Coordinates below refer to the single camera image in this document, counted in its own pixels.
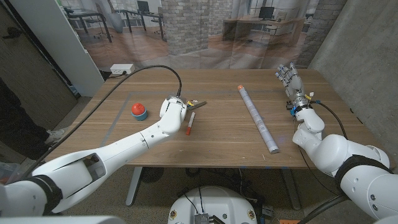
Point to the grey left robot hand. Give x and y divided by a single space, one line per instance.
175 97

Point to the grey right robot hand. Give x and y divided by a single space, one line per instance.
293 87

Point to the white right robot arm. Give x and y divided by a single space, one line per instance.
339 158

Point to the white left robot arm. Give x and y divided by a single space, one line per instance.
124 149

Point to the white marker with orange cap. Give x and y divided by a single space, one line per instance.
190 124

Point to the red and teal ball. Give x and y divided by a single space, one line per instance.
138 109

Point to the plastic wrap roll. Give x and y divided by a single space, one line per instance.
257 118

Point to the white power strip box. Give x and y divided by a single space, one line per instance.
122 68

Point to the printed office backdrop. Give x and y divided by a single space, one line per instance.
186 34

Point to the grey table leg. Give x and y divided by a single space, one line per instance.
291 189
133 186

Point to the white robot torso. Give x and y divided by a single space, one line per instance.
213 205

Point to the white partition panel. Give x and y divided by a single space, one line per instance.
62 46

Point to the orange object on floor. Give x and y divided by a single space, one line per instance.
289 221

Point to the person in dark clothes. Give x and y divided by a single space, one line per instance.
18 130

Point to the clear plastic bin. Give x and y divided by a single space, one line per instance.
6 172

